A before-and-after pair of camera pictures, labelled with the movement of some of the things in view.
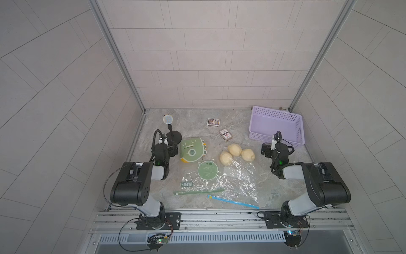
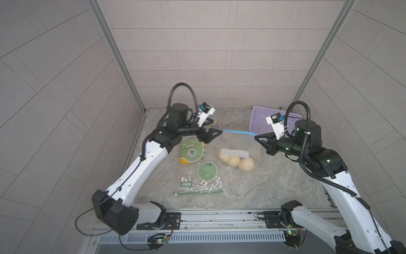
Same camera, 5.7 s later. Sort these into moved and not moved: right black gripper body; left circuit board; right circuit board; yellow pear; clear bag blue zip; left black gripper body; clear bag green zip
Moved: yellow pear; clear bag blue zip; left black gripper body; right black gripper body
Not moved: right circuit board; left circuit board; clear bag green zip
